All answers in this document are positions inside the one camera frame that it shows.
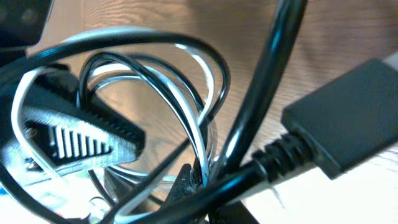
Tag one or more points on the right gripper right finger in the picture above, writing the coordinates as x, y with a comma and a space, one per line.
235, 213

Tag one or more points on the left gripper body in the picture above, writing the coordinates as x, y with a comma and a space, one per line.
22, 26

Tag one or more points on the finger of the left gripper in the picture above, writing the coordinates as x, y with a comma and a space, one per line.
76, 140

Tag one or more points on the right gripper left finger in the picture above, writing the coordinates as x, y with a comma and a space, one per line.
183, 187

